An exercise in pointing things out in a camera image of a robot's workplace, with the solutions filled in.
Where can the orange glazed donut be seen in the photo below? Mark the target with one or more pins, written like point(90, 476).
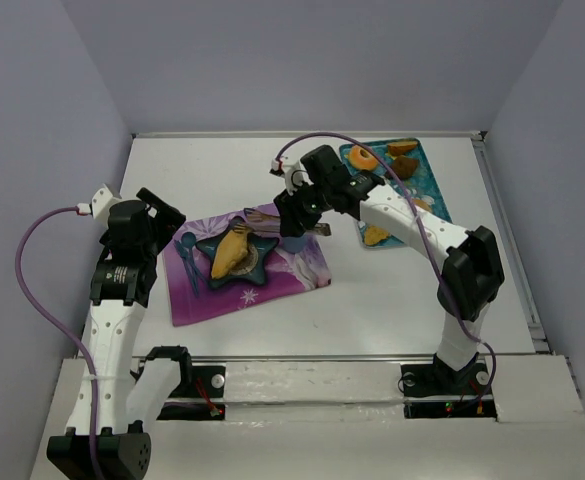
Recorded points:
point(361, 159)

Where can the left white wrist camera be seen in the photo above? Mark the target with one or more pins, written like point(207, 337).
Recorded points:
point(100, 204)

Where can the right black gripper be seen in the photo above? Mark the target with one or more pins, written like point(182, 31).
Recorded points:
point(291, 216)

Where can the speckled bread slice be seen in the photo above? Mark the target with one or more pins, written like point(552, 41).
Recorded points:
point(374, 235)

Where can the purple snowflake placemat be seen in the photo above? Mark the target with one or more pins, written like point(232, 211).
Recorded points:
point(274, 267)

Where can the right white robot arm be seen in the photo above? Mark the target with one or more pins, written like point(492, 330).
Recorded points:
point(466, 262)

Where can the dark chocolate bread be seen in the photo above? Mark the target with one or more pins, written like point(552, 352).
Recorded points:
point(404, 167)

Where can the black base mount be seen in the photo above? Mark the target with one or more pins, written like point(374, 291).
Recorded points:
point(202, 399)
point(430, 391)

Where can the metal tongs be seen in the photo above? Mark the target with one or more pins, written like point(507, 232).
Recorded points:
point(252, 220)

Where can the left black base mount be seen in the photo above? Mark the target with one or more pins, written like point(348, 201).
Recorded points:
point(202, 399)

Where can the tan bagel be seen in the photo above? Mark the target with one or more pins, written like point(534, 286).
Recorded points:
point(422, 204)

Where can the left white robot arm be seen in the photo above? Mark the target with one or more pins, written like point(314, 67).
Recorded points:
point(107, 434)

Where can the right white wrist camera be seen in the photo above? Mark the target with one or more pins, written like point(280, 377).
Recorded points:
point(290, 171)

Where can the blue plastic spoon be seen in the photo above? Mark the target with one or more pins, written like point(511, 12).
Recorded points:
point(188, 242)

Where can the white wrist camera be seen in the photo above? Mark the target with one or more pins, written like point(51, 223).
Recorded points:
point(100, 204)
point(290, 171)

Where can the brown bread wedge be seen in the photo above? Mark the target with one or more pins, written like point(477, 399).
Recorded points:
point(402, 147)

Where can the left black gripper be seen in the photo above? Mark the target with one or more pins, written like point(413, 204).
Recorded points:
point(161, 209)

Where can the teal star-shaped plate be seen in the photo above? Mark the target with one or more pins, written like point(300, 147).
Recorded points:
point(250, 270)

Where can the blue plastic cup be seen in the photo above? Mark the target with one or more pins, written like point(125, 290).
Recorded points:
point(293, 244)

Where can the teal floral tray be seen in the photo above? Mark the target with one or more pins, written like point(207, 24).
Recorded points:
point(421, 185)

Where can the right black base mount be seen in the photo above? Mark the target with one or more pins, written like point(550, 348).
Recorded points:
point(430, 391)

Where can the long yellow bread loaf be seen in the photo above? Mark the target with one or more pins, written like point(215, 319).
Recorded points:
point(231, 250)

